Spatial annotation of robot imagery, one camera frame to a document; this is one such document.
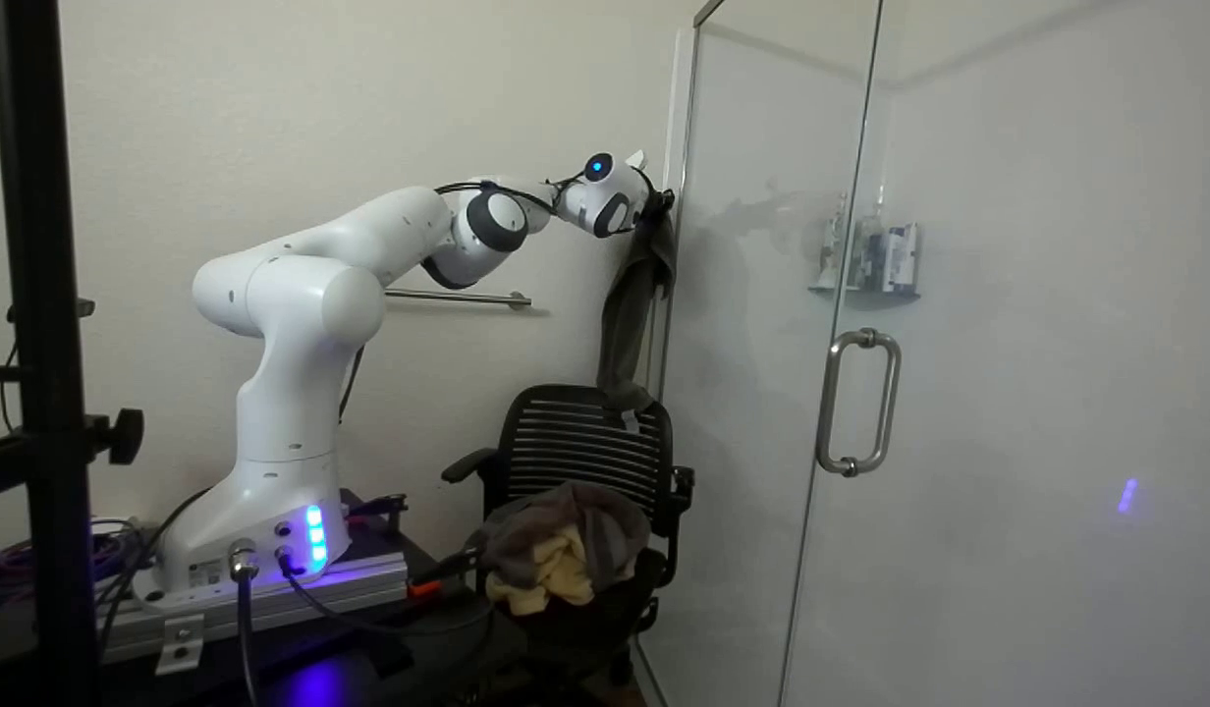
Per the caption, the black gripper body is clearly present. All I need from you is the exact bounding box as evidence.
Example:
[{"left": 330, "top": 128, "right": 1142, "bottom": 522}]
[{"left": 638, "top": 181, "right": 681, "bottom": 230}]

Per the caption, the grey towel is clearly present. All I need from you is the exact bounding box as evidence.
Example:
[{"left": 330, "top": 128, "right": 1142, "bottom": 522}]
[{"left": 592, "top": 207, "right": 685, "bottom": 423}]

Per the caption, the metal towel bar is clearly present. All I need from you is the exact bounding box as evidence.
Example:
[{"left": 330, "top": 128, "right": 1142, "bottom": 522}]
[{"left": 380, "top": 287, "right": 537, "bottom": 317}]

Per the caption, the black mesh office chair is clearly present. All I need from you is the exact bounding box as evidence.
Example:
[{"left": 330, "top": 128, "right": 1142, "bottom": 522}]
[{"left": 440, "top": 380, "right": 701, "bottom": 687}]

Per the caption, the yellow towel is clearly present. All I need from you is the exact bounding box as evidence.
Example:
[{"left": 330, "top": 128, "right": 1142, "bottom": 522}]
[{"left": 485, "top": 532, "right": 601, "bottom": 621}]

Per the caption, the glass shower panel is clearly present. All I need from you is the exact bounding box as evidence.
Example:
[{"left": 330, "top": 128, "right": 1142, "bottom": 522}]
[{"left": 638, "top": 0, "right": 888, "bottom": 707}]

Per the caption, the shower shelf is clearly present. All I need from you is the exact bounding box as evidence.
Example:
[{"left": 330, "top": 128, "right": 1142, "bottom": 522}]
[{"left": 807, "top": 207, "right": 929, "bottom": 312}]

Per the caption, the blue white container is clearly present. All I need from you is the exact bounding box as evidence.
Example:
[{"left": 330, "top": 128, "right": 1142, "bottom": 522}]
[{"left": 882, "top": 221, "right": 925, "bottom": 300}]

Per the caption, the glass shower door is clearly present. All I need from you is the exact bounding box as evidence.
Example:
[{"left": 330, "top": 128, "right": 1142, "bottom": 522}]
[{"left": 774, "top": 0, "right": 1210, "bottom": 707}]

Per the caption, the black stand knob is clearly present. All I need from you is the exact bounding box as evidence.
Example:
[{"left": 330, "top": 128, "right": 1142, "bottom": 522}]
[{"left": 84, "top": 406, "right": 150, "bottom": 469}]

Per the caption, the black stand pole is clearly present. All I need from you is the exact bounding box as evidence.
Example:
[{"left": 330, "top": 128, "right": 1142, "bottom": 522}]
[{"left": 0, "top": 0, "right": 108, "bottom": 707}]

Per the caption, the metal shower door handle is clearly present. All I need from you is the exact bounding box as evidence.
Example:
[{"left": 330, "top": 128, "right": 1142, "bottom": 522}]
[{"left": 814, "top": 326, "right": 905, "bottom": 478}]

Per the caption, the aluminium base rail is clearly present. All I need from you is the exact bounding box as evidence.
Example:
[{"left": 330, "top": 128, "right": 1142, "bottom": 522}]
[{"left": 91, "top": 547, "right": 418, "bottom": 681}]

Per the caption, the thin black base cable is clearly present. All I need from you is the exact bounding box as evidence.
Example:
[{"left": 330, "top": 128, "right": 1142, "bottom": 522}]
[{"left": 277, "top": 547, "right": 422, "bottom": 681}]

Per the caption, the black cable with silver plug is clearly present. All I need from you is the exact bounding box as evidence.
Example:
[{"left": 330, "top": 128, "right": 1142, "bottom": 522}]
[{"left": 226, "top": 536, "right": 269, "bottom": 707}]

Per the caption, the black hanging cable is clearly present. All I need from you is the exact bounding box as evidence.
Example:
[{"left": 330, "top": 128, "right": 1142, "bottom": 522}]
[{"left": 93, "top": 483, "right": 226, "bottom": 659}]

